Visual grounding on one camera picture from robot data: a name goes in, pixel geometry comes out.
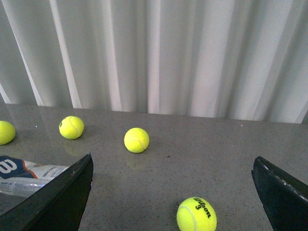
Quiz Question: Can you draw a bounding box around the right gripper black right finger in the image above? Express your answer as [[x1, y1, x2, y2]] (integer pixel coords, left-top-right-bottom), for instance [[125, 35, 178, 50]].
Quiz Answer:
[[251, 156, 308, 231]]

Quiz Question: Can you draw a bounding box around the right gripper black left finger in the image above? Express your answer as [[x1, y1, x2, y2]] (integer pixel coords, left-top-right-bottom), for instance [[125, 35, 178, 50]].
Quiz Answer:
[[0, 154, 93, 231]]

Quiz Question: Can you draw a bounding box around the clear plastic tennis ball can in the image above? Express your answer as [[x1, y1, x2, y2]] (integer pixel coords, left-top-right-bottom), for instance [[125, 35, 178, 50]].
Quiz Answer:
[[0, 155, 68, 197]]

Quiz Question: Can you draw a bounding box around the yellow Wilson tennis ball middle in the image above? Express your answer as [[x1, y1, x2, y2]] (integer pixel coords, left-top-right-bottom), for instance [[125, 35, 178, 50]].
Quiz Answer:
[[59, 116, 85, 140]]

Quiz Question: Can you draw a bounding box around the yellow Wilson 3 tennis ball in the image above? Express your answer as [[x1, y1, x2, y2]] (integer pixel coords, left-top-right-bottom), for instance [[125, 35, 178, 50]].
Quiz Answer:
[[176, 197, 218, 231]]

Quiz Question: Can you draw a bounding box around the yellow tennis ball near can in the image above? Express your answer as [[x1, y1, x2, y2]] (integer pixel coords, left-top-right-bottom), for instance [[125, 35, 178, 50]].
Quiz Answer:
[[124, 128, 150, 154]]

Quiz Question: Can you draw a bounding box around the white pleated curtain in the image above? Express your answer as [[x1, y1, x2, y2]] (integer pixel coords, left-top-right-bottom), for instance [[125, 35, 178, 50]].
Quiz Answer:
[[0, 0, 308, 123]]

